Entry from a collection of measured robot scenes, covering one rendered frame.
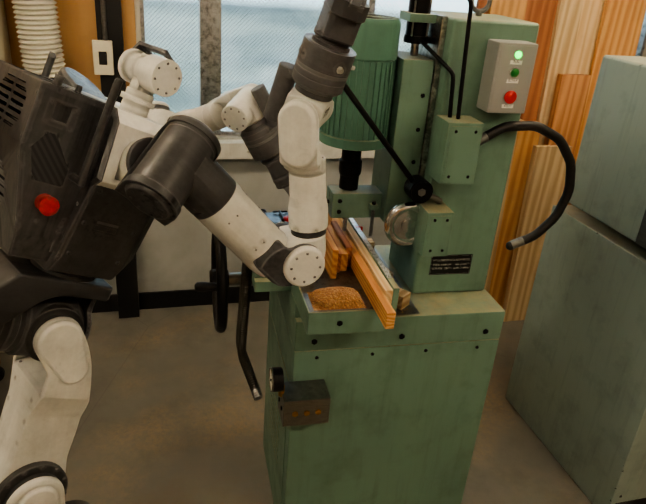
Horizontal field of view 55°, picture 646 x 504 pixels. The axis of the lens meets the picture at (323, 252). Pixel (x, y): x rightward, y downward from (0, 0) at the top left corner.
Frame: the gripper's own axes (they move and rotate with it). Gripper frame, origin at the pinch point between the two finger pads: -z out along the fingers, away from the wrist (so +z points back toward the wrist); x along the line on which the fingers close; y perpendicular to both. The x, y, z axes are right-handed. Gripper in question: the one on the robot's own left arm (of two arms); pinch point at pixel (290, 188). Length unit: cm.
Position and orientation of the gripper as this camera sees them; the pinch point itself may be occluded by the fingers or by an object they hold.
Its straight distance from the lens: 154.7
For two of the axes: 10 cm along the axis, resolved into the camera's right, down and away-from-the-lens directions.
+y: 8.8, -4.7, -0.2
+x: 2.1, 4.3, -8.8
